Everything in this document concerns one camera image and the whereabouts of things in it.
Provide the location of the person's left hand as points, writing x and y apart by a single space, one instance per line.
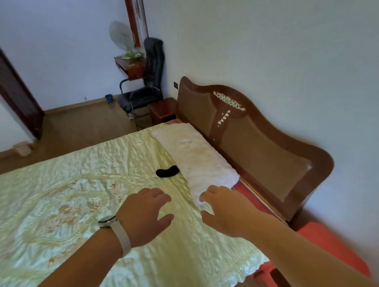
139 216

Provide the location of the person's right hand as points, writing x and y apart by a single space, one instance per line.
228 212

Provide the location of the person's right thumb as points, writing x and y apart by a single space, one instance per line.
208 218

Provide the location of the person's left thumb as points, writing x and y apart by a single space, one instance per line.
164 221

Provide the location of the person's right forearm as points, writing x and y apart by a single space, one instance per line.
309 263

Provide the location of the person's left forearm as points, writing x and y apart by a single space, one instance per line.
77 262

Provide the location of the white wrist watch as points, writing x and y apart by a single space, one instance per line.
118 231

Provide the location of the black sock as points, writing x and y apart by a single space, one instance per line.
168 172

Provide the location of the white pillow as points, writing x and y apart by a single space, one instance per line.
195 157

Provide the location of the pale green embroidered bedspread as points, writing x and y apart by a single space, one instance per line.
89 206

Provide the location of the brown wooden headboard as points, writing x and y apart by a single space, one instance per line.
255 141

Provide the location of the brown wooden nightstand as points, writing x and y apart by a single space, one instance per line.
161 111

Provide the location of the white power strip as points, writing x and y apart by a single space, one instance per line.
131 115

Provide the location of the red plastic stool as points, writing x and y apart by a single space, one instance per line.
326 248

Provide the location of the blue cup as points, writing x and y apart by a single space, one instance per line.
109 98

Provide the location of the black office chair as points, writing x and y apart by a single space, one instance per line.
149 83

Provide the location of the brown wooden desk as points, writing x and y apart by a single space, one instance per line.
130 67

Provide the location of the white floor object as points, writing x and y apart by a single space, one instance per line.
22 148

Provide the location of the white electric fan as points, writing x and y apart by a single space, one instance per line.
120 35

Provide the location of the dark wooden door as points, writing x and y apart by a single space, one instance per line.
16 93

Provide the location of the red framed wall hanging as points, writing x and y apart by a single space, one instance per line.
136 14

